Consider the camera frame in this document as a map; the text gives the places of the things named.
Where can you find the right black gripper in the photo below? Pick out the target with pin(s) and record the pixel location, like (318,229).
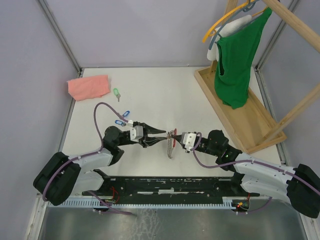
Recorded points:
(178,138)

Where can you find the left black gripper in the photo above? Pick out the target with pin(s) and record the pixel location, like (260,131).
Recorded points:
(146,141)

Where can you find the silver chain keyring red tag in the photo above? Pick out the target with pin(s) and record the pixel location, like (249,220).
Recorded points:
(171,142)

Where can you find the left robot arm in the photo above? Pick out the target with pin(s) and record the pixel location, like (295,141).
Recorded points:
(63,176)

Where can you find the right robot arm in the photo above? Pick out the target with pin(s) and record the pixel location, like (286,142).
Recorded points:
(238,162)

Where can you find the key with blue tag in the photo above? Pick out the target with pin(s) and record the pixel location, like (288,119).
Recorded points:
(120,122)
(125,114)

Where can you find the key with green tag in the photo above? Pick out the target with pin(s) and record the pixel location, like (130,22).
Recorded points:
(117,94)

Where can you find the wooden clothes rack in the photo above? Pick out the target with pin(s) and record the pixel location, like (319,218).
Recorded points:
(251,127)

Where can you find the pink folded cloth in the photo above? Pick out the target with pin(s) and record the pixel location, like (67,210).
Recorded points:
(91,87)

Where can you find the green shirt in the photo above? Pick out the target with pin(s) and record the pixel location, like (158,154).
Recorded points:
(236,55)

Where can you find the yellow hanger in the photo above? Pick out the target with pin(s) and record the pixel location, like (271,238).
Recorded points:
(225,20)

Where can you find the blue-grey hanger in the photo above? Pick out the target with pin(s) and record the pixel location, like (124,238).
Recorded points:
(220,32)

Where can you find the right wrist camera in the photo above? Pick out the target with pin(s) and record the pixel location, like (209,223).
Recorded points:
(188,140)

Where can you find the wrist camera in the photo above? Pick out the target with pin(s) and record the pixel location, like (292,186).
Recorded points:
(188,140)
(136,131)

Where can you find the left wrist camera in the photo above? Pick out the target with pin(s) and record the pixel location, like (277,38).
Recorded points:
(136,131)

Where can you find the aluminium frame rail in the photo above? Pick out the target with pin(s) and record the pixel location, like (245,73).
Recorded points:
(292,187)

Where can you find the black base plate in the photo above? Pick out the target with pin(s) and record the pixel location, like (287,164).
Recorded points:
(170,190)

